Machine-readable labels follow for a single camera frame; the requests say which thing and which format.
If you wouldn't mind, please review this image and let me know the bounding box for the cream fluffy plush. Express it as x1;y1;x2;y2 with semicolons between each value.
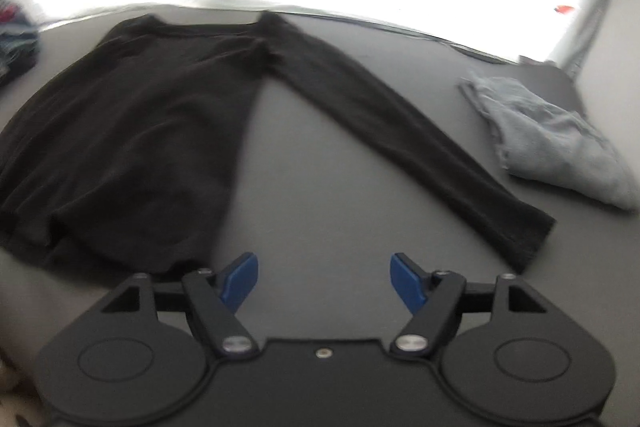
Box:
0;352;43;427

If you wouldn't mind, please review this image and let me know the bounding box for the grey-blue folded cloth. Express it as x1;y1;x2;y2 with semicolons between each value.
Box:
460;74;640;212

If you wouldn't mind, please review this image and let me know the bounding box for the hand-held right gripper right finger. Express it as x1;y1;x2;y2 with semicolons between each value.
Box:
390;252;551;358

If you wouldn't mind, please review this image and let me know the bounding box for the black long-sleeve shirt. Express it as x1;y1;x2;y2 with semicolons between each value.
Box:
0;11;557;285

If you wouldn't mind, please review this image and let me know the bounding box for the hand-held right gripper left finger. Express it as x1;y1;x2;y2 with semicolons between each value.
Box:
100;252;260;358

